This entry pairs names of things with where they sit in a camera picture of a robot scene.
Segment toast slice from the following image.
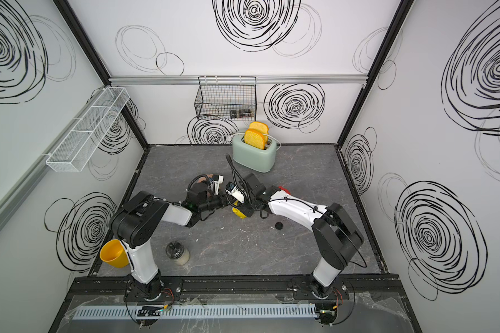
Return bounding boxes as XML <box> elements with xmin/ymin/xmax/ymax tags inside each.
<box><xmin>244</xmin><ymin>128</ymin><xmax>268</xmax><ymax>150</ymax></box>
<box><xmin>249</xmin><ymin>122</ymin><xmax>269</xmax><ymax>135</ymax></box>

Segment clear jar with white contents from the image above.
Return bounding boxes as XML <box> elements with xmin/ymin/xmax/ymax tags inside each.
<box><xmin>165</xmin><ymin>241</ymin><xmax>190</xmax><ymax>266</ymax></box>

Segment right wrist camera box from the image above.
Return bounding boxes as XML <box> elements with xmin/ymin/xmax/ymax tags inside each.
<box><xmin>225</xmin><ymin>182</ymin><xmax>245</xmax><ymax>203</ymax></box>

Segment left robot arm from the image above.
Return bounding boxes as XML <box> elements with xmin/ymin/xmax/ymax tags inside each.
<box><xmin>110</xmin><ymin>175</ymin><xmax>228</xmax><ymax>301</ymax></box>

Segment yellow piggy bank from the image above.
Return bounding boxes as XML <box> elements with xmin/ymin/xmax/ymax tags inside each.
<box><xmin>232</xmin><ymin>208</ymin><xmax>247</xmax><ymax>219</ymax></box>

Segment black wire wall basket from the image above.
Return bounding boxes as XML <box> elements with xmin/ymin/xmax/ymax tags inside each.
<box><xmin>194</xmin><ymin>76</ymin><xmax>258</xmax><ymax>121</ymax></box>

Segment front toast slice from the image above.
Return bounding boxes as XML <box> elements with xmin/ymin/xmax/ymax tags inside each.
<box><xmin>244</xmin><ymin>128</ymin><xmax>268</xmax><ymax>150</ymax></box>

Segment white slotted cable duct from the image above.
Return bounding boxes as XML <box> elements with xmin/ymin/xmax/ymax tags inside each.
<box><xmin>72</xmin><ymin>304</ymin><xmax>318</xmax><ymax>321</ymax></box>

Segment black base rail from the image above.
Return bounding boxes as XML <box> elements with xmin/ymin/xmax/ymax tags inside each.
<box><xmin>65</xmin><ymin>274</ymin><xmax>404</xmax><ymax>302</ymax></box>

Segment white wire wall shelf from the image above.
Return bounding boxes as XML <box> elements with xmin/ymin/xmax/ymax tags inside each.
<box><xmin>46</xmin><ymin>87</ymin><xmax>131</xmax><ymax>173</ymax></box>

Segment pink piggy bank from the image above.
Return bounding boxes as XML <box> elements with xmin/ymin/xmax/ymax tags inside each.
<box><xmin>205</xmin><ymin>174</ymin><xmax>218</xmax><ymax>183</ymax></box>

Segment red piggy bank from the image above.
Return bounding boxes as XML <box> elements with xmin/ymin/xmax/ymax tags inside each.
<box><xmin>278</xmin><ymin>186</ymin><xmax>291</xmax><ymax>195</ymax></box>

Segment small jars in basket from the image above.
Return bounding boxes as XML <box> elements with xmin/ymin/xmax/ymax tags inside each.
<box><xmin>229</xmin><ymin>109</ymin><xmax>254</xmax><ymax>120</ymax></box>

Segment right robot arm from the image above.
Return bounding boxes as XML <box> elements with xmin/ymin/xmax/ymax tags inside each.
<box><xmin>236</xmin><ymin>173</ymin><xmax>364</xmax><ymax>299</ymax></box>

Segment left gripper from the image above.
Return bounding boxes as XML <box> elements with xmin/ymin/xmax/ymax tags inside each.
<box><xmin>198</xmin><ymin>190</ymin><xmax>238</xmax><ymax>215</ymax></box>

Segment mint green toaster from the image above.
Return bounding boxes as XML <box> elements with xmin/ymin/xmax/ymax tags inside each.
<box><xmin>232</xmin><ymin>133</ymin><xmax>282</xmax><ymax>173</ymax></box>

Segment back toast slice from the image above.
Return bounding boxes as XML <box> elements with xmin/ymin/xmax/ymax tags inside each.
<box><xmin>249</xmin><ymin>122</ymin><xmax>269</xmax><ymax>135</ymax></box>

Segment yellow mug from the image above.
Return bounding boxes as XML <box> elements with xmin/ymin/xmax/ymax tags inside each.
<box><xmin>99</xmin><ymin>239</ymin><xmax>129</xmax><ymax>269</ymax></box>

